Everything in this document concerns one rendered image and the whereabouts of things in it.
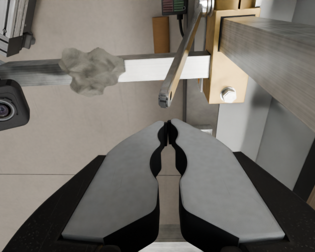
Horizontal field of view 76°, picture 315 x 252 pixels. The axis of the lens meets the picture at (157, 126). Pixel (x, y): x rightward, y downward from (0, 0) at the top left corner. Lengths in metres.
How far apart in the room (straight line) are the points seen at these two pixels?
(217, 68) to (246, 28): 0.10
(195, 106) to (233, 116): 0.16
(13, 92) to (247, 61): 0.22
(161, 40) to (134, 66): 0.79
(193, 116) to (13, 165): 1.63
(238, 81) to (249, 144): 0.42
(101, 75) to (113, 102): 1.01
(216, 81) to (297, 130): 0.30
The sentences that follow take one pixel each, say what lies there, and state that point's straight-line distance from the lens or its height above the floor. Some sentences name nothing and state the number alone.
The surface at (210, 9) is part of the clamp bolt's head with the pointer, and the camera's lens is 0.28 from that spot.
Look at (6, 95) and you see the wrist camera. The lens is 0.24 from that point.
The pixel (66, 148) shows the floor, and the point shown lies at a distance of 1.59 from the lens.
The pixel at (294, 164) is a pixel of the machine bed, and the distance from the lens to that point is 0.56.
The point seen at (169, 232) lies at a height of 0.95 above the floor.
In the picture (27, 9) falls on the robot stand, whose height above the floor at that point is 0.13.
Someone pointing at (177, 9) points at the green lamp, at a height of 0.70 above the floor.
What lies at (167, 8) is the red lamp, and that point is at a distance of 0.43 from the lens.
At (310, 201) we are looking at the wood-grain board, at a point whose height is 0.88.
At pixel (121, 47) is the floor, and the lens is 1.17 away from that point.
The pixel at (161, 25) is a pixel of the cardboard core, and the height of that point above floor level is 0.08.
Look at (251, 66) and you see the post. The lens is 0.18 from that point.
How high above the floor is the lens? 1.13
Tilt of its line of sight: 58 degrees down
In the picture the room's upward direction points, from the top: 177 degrees counter-clockwise
